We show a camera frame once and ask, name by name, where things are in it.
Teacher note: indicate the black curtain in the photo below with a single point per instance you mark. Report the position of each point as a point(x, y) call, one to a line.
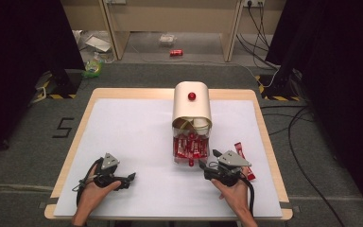
point(343, 78)
point(19, 63)

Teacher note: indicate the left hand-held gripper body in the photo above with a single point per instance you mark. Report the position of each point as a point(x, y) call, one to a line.
point(107, 164)

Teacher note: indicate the cream-lidded clear storage box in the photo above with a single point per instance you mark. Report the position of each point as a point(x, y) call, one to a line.
point(189, 108)

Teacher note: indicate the red drink can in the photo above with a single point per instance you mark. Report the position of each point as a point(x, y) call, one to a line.
point(176, 52)

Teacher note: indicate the black stand base striped tape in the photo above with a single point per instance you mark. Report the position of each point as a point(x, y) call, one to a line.
point(64, 83)
point(279, 86)

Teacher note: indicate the white paper table cover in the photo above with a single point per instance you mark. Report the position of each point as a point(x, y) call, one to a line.
point(138, 142)

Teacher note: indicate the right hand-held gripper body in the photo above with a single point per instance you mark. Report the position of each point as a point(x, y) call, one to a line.
point(230, 160)

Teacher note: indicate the white paper cup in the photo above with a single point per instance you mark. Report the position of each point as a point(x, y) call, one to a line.
point(201, 124)

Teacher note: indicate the beige wooden desk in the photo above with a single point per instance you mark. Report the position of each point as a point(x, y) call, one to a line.
point(176, 15)

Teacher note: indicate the row of red packets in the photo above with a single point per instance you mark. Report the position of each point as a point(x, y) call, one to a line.
point(186, 148)

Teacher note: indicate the green bag on floor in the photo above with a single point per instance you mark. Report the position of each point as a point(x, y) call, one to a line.
point(93, 66)

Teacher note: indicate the person's right hand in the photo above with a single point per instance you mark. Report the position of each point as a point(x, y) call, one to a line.
point(234, 197)

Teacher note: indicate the brown curved paper item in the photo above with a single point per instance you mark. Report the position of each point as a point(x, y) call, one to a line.
point(182, 123)

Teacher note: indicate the white wall socket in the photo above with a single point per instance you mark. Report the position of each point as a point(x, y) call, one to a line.
point(254, 2)

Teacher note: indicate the person's left hand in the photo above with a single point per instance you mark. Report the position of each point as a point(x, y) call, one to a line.
point(91, 197)

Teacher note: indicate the single red stick sachet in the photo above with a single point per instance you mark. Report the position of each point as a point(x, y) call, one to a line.
point(239, 148)

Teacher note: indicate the clear plastic food container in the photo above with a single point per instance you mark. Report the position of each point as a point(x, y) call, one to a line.
point(167, 38)

